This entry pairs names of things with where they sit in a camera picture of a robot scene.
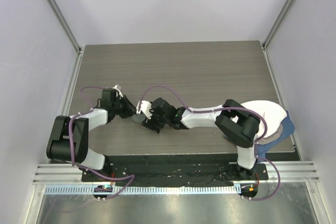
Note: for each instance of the white folded cloth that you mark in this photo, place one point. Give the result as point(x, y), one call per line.
point(272, 112)

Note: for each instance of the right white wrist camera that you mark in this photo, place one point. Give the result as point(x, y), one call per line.
point(144, 108)

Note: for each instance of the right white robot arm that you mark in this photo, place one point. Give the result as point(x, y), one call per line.
point(238, 124)

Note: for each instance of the grey napkin white stitching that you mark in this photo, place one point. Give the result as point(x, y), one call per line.
point(138, 118)

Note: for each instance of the beige folded cloth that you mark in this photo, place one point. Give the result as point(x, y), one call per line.
point(272, 137)

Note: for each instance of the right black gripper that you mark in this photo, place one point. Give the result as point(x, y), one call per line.
point(149, 123)

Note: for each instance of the left aluminium frame post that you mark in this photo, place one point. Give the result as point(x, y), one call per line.
point(64, 25)

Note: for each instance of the blue checkered cloth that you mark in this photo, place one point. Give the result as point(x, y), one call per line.
point(286, 127)

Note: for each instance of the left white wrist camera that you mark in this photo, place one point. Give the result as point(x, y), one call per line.
point(118, 90)

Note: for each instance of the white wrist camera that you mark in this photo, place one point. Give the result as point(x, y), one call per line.
point(118, 90)
point(144, 108)

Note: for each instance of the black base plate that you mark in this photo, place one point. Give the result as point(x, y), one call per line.
point(180, 170)

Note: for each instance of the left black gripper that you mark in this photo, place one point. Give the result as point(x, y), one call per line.
point(130, 110)

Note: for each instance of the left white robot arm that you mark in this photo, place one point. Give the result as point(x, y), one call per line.
point(69, 138)

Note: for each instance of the aluminium frame post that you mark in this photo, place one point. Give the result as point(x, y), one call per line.
point(279, 20)
point(64, 25)

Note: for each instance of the slotted cable duct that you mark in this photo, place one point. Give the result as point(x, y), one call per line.
point(95, 189)

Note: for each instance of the right aluminium frame post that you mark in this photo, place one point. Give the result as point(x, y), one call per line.
point(279, 20)

